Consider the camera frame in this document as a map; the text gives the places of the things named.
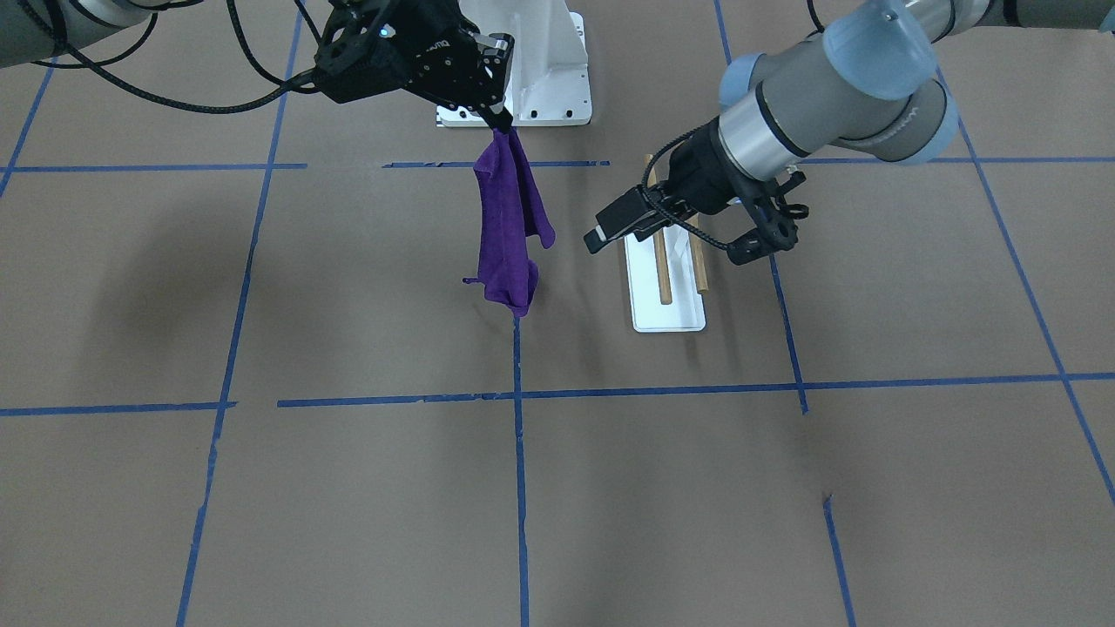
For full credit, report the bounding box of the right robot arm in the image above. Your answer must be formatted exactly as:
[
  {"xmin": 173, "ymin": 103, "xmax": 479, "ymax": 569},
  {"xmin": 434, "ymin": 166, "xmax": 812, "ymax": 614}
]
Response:
[{"xmin": 1, "ymin": 1, "xmax": 515, "ymax": 132}]

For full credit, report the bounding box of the white rack base tray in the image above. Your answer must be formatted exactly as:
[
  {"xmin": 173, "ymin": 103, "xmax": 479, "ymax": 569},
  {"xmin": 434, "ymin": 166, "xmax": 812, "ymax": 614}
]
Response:
[{"xmin": 624, "ymin": 226, "xmax": 707, "ymax": 334}]

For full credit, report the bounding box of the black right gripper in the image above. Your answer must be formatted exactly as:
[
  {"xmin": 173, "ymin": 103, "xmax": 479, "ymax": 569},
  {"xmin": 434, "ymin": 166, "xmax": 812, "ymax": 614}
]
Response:
[{"xmin": 314, "ymin": 1, "xmax": 515, "ymax": 135}]

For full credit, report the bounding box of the purple towel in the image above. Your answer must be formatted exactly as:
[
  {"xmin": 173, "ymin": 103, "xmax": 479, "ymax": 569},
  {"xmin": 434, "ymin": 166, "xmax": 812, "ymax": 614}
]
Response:
[{"xmin": 462, "ymin": 127, "xmax": 555, "ymax": 318}]

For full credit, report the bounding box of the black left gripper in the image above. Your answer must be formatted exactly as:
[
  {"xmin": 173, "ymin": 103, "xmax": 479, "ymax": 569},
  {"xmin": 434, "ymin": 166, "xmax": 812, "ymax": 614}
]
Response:
[{"xmin": 583, "ymin": 122, "xmax": 767, "ymax": 254}]

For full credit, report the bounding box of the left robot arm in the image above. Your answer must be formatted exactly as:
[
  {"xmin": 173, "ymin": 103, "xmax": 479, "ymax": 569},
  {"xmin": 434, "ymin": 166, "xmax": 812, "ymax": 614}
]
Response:
[{"xmin": 583, "ymin": 1, "xmax": 1112, "ymax": 266}]

